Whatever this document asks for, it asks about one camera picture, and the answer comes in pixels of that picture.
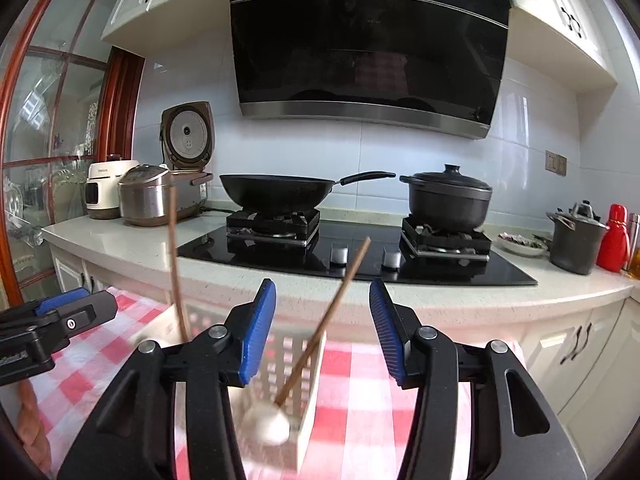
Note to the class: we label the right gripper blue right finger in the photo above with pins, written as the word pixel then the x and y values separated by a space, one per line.
pixel 389 330

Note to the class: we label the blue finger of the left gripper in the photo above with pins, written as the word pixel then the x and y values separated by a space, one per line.
pixel 61 300
pixel 85 314

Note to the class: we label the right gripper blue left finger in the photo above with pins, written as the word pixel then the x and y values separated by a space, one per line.
pixel 256 323

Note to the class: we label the brown wooden chopstick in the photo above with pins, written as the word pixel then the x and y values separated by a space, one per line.
pixel 313 342
pixel 183 322

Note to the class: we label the white ceramic spoon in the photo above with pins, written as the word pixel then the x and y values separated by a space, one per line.
pixel 270 424

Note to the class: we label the person's left hand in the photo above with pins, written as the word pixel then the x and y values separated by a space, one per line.
pixel 30 429

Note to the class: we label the white perforated utensil basket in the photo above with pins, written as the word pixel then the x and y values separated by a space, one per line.
pixel 284 445

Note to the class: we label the red white checkered tablecloth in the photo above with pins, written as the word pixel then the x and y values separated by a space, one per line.
pixel 362 419

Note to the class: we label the white small cooker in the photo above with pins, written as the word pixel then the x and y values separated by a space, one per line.
pixel 102 187

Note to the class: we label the black lidded pot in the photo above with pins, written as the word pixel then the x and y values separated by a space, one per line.
pixel 448 200

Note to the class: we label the black wok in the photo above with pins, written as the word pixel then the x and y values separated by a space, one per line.
pixel 267 192

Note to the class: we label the small white dish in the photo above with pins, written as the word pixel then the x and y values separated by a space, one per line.
pixel 520 245

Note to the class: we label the white lower cabinets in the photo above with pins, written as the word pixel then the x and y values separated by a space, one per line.
pixel 571 330

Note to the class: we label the red framed glass door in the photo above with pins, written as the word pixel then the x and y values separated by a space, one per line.
pixel 67 100

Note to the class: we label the grey lidded stockpot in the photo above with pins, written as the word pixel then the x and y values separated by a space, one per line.
pixel 577 237

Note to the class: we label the silver open rice cooker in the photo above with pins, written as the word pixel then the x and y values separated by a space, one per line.
pixel 149 194

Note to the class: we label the red thermos bottle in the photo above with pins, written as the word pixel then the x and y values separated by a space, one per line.
pixel 614 249

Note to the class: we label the steel vacuum flask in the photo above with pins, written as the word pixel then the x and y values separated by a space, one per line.
pixel 633 237

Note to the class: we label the black range hood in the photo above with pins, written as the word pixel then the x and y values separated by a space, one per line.
pixel 428 64

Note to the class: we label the white upper left cabinet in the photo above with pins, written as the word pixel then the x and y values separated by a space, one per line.
pixel 146 27

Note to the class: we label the white cabinet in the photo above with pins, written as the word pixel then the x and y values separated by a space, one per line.
pixel 146 27
pixel 560 39

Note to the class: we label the white upper right cabinet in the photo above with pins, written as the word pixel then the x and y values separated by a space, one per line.
pixel 560 39

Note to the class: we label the wall switch plate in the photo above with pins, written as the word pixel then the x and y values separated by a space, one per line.
pixel 555 163

